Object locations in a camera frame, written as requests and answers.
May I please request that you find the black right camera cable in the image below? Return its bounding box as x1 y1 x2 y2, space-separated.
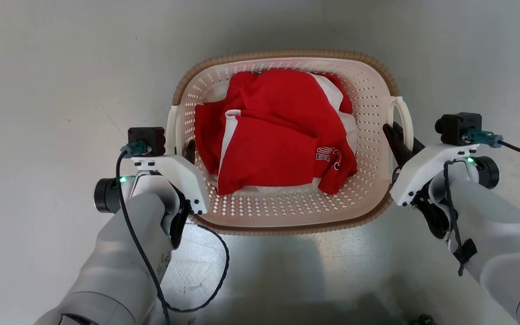
463 130 520 158

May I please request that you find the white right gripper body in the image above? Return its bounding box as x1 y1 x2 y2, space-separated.
390 144 479 239

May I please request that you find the red and white garment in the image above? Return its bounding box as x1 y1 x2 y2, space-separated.
195 69 359 195

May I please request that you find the beige perforated laundry basket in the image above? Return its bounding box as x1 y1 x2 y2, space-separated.
166 50 414 236

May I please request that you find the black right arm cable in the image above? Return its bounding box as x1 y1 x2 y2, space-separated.
443 159 478 277

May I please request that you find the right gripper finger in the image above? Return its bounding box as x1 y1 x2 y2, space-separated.
395 123 425 155
383 124 412 167

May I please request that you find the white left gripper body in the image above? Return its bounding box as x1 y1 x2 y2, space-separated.
131 155 210 250

